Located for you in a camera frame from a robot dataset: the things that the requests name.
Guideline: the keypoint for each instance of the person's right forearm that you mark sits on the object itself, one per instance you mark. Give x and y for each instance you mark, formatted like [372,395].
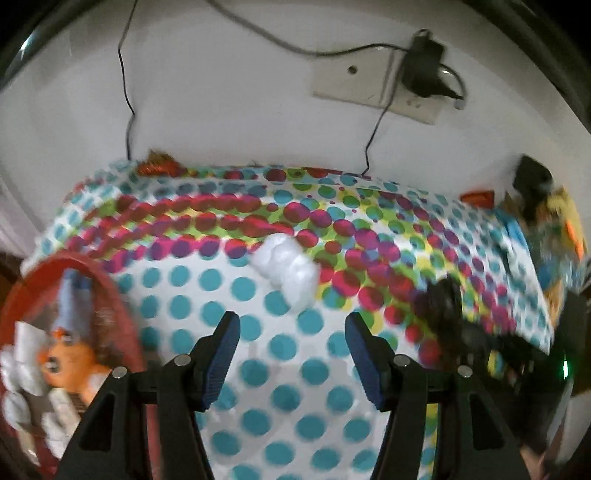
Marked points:
[538,466]

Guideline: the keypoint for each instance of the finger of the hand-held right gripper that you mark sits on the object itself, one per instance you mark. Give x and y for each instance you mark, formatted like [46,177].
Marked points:
[489,344]

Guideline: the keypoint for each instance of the red snack wrapper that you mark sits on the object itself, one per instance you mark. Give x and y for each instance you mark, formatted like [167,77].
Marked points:
[157,164]

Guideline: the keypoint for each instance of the orange toy animal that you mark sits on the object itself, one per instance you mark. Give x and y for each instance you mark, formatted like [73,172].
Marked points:
[74,364]

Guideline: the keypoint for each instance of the light blue cloth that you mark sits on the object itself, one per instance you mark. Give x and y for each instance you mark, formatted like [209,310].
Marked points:
[76,300]

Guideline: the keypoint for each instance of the black clamp stand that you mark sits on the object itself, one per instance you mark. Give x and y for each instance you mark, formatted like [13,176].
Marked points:
[533,182]

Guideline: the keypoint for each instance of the yellow toy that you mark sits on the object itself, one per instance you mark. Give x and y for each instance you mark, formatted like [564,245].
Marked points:
[570,217]

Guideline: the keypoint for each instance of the black power adapter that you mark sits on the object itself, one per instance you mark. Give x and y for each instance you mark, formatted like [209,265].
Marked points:
[422,64]

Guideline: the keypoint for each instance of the clear plastic bag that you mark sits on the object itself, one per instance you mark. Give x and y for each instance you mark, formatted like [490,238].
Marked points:
[554,263]
[18,410]

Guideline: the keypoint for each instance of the polka dot tablecloth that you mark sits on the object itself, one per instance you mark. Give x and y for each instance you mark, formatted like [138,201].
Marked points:
[286,277]

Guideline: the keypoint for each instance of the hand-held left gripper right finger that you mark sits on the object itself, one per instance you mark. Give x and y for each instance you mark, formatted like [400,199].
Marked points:
[364,360]

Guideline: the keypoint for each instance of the red packet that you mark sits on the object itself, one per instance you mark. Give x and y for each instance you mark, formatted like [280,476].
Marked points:
[478,197]

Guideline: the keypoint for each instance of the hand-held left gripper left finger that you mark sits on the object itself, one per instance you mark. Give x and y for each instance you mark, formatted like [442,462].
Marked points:
[221,355]

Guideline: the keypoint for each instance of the black sock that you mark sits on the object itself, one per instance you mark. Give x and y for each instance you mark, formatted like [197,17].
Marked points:
[445,314]

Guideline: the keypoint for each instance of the round red tray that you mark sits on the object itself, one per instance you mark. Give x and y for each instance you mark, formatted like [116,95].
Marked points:
[115,314]

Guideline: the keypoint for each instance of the white wall socket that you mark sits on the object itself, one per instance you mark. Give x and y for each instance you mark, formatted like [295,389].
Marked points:
[420,108]

